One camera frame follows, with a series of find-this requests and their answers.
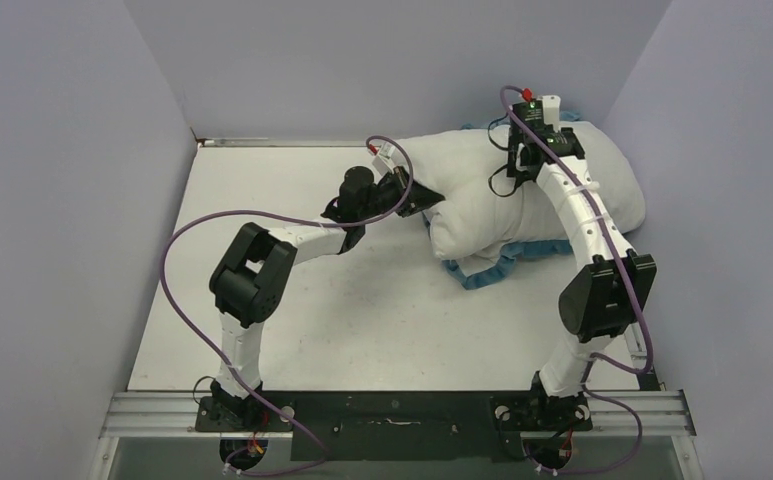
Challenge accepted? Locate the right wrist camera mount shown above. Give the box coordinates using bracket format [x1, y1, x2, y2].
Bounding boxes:
[521, 88, 561, 131]

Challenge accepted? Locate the aluminium right side rail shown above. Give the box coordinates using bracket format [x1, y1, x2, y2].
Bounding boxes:
[624, 323, 654, 373]

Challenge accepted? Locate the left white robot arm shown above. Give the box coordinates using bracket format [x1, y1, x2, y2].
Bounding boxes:
[209, 167, 445, 430]

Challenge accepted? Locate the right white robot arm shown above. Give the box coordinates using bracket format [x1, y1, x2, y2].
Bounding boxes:
[507, 97, 656, 428]

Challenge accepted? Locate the white pillow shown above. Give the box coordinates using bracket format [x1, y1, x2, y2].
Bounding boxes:
[399, 121, 646, 260]

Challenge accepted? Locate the white knob on plate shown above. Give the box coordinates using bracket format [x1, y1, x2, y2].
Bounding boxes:
[280, 405, 295, 423]

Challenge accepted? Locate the white pillowcase with blue trim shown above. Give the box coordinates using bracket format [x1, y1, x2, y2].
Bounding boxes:
[405, 129, 572, 290]

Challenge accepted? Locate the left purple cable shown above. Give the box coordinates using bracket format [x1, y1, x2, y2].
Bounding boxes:
[158, 135, 415, 478]

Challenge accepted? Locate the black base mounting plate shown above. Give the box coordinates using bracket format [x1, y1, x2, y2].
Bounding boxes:
[194, 390, 593, 462]

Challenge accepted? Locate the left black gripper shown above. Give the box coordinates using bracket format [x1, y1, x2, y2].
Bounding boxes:
[359, 167, 444, 222]

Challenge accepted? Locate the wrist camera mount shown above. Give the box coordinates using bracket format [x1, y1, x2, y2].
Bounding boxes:
[367, 143, 396, 177]
[521, 88, 561, 131]

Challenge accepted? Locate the aluminium rail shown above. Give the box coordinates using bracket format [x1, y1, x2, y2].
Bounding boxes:
[624, 323, 654, 373]
[99, 391, 694, 438]

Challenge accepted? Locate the aluminium front rail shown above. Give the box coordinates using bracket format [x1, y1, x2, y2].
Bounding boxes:
[99, 391, 694, 438]

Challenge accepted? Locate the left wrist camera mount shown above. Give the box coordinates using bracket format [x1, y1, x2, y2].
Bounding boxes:
[367, 143, 396, 177]

